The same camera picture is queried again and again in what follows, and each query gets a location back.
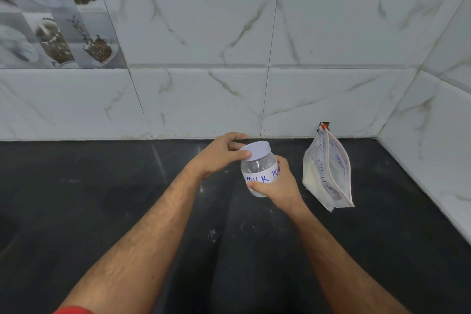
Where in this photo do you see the red sleeve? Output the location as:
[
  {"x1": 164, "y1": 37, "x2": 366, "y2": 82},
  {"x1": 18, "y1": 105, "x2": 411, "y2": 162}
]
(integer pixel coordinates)
[{"x1": 52, "y1": 306, "x2": 95, "y2": 314}]

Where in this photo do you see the person's right forearm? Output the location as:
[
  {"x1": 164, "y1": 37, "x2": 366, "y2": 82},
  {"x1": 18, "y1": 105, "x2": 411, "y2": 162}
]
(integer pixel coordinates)
[{"x1": 288, "y1": 203, "x2": 411, "y2": 314}]

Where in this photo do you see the clear plastic jar white label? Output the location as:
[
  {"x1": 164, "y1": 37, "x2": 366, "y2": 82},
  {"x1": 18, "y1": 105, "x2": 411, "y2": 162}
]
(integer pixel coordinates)
[{"x1": 240, "y1": 151, "x2": 281, "y2": 198}]

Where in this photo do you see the person's left hand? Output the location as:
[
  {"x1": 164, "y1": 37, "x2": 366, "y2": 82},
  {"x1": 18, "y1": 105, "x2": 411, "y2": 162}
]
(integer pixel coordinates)
[{"x1": 185, "y1": 132, "x2": 252, "y2": 180}]

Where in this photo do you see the person's left forearm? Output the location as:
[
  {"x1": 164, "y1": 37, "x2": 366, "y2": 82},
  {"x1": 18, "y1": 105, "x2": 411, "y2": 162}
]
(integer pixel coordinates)
[{"x1": 58, "y1": 165, "x2": 204, "y2": 314}]

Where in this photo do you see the clear zip bag white powder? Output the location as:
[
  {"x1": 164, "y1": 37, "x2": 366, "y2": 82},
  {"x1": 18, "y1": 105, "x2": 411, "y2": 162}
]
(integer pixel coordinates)
[{"x1": 302, "y1": 123, "x2": 355, "y2": 213}]

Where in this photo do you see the white plastic jar lid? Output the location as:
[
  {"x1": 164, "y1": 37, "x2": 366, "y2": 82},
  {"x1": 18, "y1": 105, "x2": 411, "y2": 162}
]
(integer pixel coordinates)
[{"x1": 239, "y1": 141, "x2": 272, "y2": 162}]

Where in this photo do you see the person's right hand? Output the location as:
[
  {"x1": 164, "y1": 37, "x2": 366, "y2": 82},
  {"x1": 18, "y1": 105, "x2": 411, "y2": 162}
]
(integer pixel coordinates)
[{"x1": 247, "y1": 155, "x2": 308, "y2": 215}]

